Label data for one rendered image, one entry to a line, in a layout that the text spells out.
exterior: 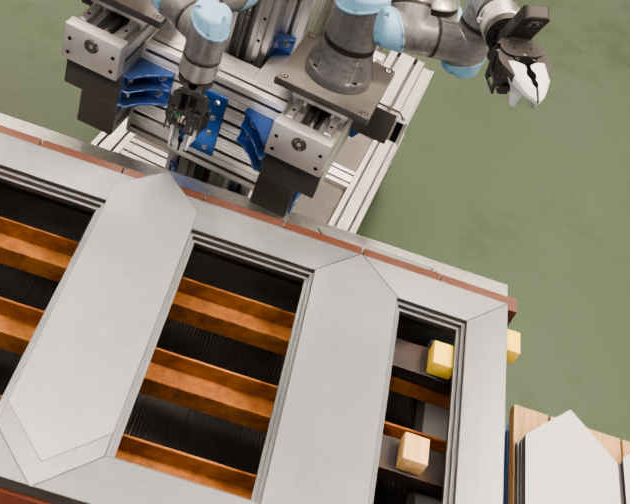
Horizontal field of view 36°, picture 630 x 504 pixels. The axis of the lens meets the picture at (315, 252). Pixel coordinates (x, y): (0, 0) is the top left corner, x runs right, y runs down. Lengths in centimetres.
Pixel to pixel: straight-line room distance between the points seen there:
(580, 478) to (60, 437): 95
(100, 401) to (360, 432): 46
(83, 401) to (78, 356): 9
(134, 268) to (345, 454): 54
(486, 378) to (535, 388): 128
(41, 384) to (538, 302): 219
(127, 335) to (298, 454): 37
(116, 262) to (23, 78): 182
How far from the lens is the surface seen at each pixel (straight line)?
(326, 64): 214
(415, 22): 182
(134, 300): 185
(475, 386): 196
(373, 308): 199
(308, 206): 311
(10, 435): 166
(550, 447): 195
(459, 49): 185
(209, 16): 186
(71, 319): 180
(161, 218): 201
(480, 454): 187
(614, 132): 460
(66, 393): 171
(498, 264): 358
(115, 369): 175
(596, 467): 198
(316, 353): 187
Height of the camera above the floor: 225
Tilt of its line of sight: 43 degrees down
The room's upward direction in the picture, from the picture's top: 23 degrees clockwise
